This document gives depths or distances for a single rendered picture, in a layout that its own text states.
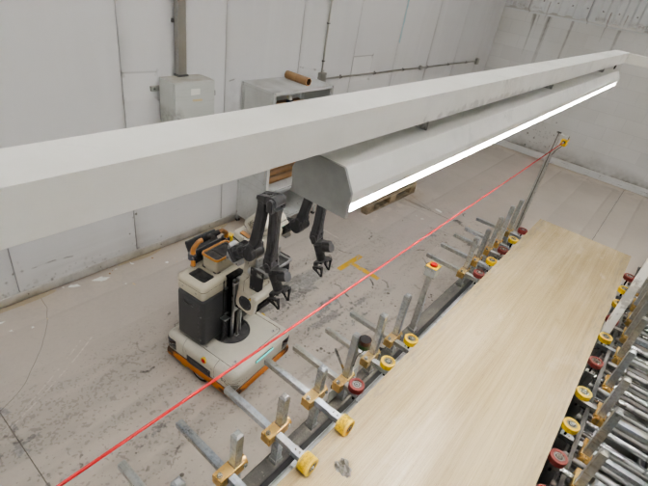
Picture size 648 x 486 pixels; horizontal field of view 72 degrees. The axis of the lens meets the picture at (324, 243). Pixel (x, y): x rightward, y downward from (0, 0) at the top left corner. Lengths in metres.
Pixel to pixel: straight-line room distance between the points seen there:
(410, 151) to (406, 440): 1.60
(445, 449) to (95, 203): 1.99
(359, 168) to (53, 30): 3.14
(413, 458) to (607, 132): 8.13
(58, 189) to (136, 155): 0.07
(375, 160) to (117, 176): 0.42
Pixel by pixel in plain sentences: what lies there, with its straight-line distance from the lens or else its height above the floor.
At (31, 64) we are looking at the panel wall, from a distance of 3.65.
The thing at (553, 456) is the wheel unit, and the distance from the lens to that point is 2.47.
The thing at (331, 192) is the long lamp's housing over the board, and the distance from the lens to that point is 0.69.
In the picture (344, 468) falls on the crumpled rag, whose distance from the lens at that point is 2.03.
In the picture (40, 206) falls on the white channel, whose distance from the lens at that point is 0.41.
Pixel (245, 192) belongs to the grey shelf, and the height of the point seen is 0.41.
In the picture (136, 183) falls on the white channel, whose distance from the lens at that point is 0.44.
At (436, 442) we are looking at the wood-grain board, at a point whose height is 0.90.
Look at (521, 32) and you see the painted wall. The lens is 9.83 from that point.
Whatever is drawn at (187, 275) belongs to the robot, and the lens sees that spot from 2.99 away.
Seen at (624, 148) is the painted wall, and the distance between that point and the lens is 9.60.
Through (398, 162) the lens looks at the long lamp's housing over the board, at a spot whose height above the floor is 2.36.
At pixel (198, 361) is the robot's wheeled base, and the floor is 0.20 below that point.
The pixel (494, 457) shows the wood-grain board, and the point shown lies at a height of 0.90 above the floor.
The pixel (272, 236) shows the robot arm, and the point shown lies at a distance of 2.30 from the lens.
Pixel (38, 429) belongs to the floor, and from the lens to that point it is 3.40.
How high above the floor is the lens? 2.63
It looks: 32 degrees down
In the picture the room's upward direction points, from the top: 10 degrees clockwise
